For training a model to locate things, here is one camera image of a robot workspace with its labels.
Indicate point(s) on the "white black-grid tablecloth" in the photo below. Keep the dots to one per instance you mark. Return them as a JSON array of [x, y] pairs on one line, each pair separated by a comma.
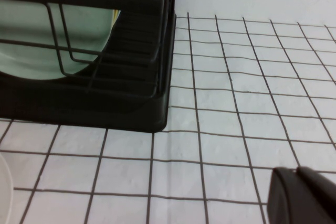
[[236, 129]]

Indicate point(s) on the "white plate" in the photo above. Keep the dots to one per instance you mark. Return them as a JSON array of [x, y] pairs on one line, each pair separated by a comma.
[[5, 195]]

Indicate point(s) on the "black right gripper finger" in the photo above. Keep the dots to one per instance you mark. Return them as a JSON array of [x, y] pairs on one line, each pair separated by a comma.
[[302, 200]]

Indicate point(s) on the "mint green plate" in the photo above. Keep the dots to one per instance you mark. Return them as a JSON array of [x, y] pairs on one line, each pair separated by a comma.
[[26, 37]]

